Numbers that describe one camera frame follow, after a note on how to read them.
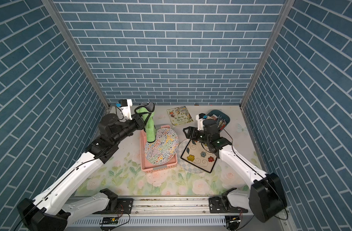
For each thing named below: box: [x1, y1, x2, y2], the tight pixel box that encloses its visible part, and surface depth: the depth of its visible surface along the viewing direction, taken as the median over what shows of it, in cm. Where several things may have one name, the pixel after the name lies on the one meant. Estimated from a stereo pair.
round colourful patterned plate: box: [144, 128, 179, 166], surface depth 92 cm
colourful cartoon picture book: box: [166, 105, 194, 127], surface depth 117 cm
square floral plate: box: [180, 139, 218, 174], surface depth 91 cm
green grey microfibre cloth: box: [136, 107, 157, 143], surface depth 67 cm
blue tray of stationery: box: [206, 109, 231, 132], surface depth 113 cm
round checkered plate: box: [176, 139, 210, 174], surface depth 89 cm
